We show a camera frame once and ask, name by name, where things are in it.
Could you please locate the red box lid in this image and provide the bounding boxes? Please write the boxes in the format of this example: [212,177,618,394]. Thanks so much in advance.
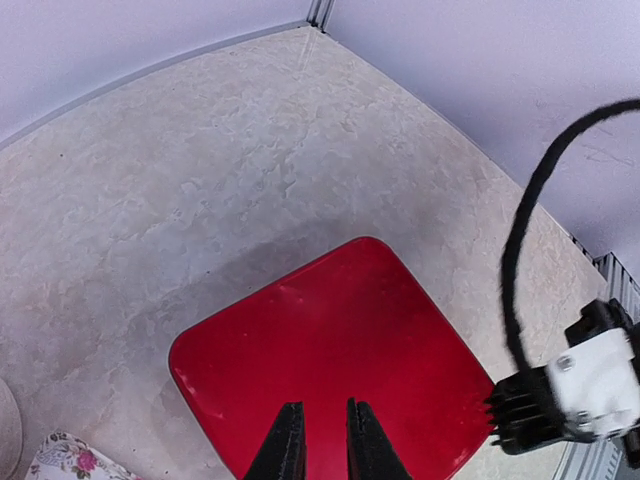
[168,237,493,479]

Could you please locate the floral rectangular tray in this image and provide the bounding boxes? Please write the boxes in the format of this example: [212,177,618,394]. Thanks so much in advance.
[24,431,141,480]

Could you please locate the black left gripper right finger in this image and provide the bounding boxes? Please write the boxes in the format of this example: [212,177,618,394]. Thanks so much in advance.
[347,398,411,480]

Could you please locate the white ribbed ceramic mug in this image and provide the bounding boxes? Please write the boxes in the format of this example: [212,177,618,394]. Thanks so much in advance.
[0,380,23,480]

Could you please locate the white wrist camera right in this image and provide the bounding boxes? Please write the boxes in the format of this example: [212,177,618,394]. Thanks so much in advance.
[545,328,639,441]

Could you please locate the right aluminium frame post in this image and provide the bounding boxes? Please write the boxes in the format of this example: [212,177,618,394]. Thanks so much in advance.
[306,0,335,30]

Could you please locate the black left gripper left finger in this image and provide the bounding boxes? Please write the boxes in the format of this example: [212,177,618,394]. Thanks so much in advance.
[243,402,306,480]

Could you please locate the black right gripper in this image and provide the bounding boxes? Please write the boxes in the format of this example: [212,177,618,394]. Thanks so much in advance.
[485,372,572,455]

